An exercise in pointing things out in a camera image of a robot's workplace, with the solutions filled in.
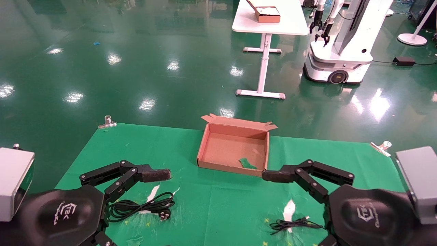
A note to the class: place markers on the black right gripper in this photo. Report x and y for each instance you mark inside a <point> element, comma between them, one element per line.
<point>368,215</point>

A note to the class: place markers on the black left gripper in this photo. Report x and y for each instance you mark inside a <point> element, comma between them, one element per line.
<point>61,213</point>

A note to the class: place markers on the open brown cardboard box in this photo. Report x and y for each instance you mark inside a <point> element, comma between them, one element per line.
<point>232,147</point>

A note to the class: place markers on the small brown cardboard box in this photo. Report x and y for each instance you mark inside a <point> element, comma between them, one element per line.
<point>268,17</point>

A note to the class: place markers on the silver metal bulldog clip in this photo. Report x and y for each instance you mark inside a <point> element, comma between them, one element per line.
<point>380,148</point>
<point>108,124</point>

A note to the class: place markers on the green table cloth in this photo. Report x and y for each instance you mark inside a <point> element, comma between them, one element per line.
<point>205,205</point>

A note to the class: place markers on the white wheeled robot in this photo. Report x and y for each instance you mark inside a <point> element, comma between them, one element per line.
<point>341,58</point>

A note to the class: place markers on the black power adapter brick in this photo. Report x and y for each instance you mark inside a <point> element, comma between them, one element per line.
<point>404,61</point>

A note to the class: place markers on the background robot black gripper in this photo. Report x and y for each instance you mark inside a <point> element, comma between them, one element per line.
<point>326,32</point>
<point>315,24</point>

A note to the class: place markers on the white standing table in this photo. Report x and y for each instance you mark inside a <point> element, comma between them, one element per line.
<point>290,20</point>

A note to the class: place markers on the white round-base floor stand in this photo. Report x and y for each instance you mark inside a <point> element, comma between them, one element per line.
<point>412,38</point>

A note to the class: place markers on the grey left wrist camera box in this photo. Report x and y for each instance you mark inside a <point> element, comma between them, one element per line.
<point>13,181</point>

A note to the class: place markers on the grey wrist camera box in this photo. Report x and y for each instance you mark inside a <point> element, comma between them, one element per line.
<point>13,181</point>
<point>420,181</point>

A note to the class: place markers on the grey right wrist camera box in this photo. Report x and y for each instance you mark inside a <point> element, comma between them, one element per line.
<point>420,181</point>

